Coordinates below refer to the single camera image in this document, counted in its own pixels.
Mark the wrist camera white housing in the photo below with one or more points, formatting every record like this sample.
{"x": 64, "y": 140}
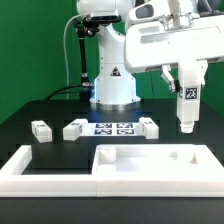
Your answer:
{"x": 172, "y": 14}

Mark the black camera stand pole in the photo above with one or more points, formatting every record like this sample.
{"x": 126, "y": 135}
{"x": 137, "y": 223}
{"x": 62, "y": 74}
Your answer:
{"x": 85, "y": 93}

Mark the white U-shaped frame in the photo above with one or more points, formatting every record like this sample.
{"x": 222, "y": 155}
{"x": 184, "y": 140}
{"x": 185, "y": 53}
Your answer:
{"x": 14, "y": 183}

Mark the white desk top tray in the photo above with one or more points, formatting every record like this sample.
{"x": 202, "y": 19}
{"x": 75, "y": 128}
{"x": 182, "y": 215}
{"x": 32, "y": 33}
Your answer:
{"x": 157, "y": 170}

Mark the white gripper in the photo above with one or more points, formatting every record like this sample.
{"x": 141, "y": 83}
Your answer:
{"x": 148, "y": 47}

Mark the marker tag sheet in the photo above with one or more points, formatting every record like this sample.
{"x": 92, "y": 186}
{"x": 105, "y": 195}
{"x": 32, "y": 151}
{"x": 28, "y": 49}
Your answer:
{"x": 111, "y": 129}

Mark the black camera on stand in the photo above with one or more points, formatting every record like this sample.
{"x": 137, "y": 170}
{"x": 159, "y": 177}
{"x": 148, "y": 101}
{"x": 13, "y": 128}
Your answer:
{"x": 90, "y": 24}

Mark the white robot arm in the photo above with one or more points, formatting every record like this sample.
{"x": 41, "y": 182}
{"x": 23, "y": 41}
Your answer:
{"x": 115, "y": 87}

